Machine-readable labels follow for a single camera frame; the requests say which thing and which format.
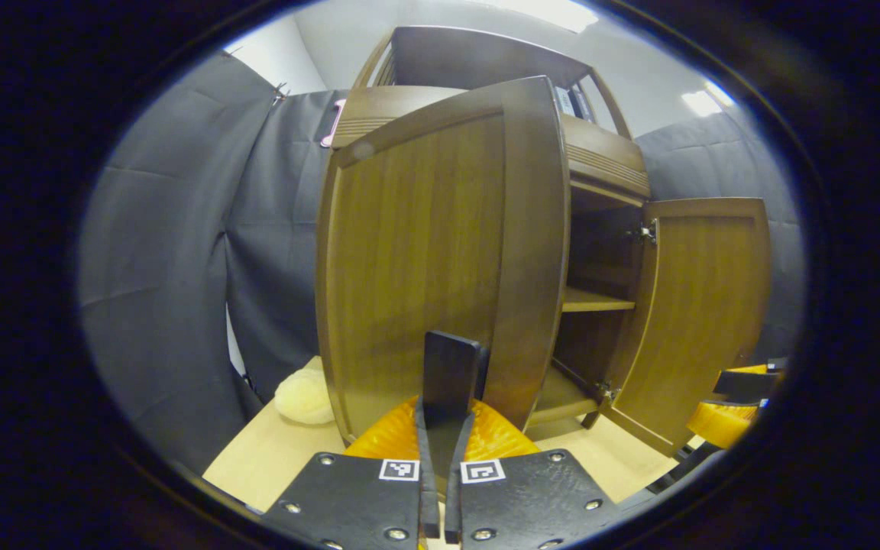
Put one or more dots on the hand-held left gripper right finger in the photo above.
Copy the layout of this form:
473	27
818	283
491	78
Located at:
454	489

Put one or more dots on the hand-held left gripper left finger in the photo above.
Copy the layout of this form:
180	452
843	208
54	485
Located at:
428	489

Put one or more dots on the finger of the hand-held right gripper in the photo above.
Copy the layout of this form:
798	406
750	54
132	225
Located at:
745	384
719	424

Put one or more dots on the wooden shoe cabinet door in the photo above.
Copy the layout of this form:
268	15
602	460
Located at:
703	305
417	244

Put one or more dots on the wooden double-door shoe cabinet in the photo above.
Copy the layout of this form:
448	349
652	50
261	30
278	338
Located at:
600	260

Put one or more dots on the metal door hinge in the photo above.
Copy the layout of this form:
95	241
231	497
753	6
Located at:
608	393
645	231

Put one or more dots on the cream plush toy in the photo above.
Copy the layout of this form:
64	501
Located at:
304	396

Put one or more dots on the small ceiling light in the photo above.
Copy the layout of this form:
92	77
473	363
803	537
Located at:
706	99

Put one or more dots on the dark slim book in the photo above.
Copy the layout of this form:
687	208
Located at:
582	103

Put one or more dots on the white and blue book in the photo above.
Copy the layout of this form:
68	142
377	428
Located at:
564	101

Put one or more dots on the black backdrop cloth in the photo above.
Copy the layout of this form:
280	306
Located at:
165	252

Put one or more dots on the black binder clip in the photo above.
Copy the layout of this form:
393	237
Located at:
281	93

